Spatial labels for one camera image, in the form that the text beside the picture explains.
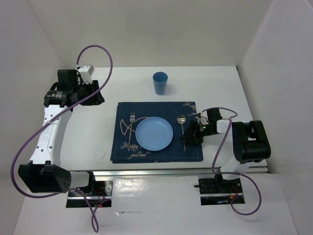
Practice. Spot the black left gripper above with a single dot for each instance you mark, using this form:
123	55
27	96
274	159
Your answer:
96	99

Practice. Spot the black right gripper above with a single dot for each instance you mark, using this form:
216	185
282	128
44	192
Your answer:
189	133

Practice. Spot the silver metal spoon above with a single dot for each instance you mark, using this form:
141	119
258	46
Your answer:
181	119

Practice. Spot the light blue plastic plate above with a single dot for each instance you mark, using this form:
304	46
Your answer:
154	133

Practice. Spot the silver metal fork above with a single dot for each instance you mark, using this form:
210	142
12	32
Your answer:
132	120

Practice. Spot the light blue plastic cup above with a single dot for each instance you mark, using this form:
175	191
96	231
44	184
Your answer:
160	81

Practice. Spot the dark blue cloth placemat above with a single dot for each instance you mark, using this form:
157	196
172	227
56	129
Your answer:
174	152

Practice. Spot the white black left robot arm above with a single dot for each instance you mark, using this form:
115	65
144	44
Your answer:
43	173

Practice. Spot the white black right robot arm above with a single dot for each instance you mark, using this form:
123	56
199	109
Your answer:
249	141

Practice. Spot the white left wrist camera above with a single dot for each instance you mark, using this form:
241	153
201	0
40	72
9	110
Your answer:
85	73

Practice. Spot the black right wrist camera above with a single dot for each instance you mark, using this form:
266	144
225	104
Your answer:
213	115

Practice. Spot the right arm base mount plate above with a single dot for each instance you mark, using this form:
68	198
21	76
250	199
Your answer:
213	192

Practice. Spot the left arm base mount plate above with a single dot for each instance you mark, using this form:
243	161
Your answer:
98	193

